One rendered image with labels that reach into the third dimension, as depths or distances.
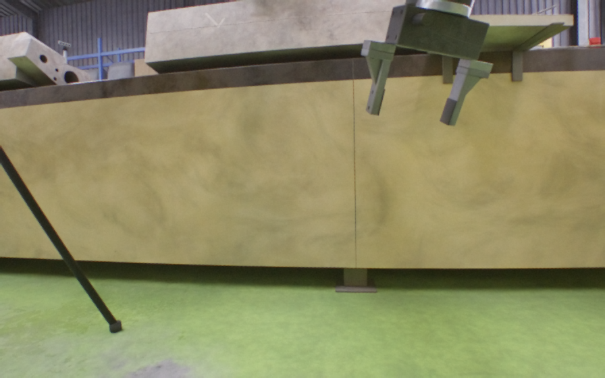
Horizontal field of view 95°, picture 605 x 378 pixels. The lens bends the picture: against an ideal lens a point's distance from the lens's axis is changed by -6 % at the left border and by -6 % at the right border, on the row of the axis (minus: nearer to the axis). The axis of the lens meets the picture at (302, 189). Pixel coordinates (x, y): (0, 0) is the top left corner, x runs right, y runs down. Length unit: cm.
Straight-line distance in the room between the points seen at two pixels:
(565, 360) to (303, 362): 57
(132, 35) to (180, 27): 1403
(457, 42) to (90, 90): 121
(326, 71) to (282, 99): 17
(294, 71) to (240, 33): 23
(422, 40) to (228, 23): 81
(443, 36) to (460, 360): 64
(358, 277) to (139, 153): 90
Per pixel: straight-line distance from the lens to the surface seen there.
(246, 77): 107
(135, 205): 124
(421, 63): 105
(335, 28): 108
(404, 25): 47
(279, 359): 76
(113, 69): 1338
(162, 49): 123
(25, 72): 166
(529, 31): 111
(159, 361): 82
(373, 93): 48
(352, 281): 110
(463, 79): 54
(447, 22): 49
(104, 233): 134
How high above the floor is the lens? 43
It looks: 4 degrees down
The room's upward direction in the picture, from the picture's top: 2 degrees counter-clockwise
